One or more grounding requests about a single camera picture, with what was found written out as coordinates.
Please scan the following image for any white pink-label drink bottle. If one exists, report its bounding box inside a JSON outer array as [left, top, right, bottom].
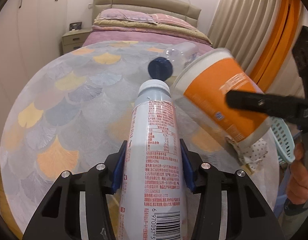
[[117, 79, 188, 239]]

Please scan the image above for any orange paper cup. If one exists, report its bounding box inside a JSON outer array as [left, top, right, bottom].
[[171, 48, 270, 148]]

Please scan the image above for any clear plastic water bottle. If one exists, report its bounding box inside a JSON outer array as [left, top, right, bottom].
[[147, 42, 199, 81]]

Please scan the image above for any right human hand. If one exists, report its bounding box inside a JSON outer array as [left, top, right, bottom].
[[286, 142, 308, 205]]

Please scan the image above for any light blue plastic basket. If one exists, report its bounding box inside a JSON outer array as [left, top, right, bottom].
[[270, 116, 295, 165]]

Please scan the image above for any orange curtain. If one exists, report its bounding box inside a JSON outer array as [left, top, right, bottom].
[[249, 0, 301, 92]]

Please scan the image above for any white heart-pattern wrapper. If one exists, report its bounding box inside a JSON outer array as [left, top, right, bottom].
[[226, 136, 268, 174]]

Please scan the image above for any beige curtain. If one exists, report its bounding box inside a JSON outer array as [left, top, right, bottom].
[[208, 0, 308, 98]]

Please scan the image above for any folded beige quilt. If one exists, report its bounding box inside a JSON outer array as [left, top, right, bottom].
[[92, 20, 213, 47]]

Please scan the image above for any beige bedside table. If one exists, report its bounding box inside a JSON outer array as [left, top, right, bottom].
[[62, 28, 92, 54]]

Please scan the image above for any pink pillow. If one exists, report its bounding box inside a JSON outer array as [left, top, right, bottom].
[[150, 14, 196, 30]]

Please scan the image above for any bed with pink cover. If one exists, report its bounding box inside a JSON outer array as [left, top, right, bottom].
[[82, 8, 214, 55]]

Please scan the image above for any purple pillow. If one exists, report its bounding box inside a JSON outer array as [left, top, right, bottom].
[[95, 8, 157, 25]]

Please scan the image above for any beige padded headboard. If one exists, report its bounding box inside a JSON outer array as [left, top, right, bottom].
[[92, 0, 201, 27]]

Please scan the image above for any white built-in wardrobe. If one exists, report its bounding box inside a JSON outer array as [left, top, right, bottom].
[[0, 0, 67, 141]]

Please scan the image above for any small black picture frame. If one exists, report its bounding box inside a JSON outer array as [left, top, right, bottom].
[[69, 22, 82, 31]]

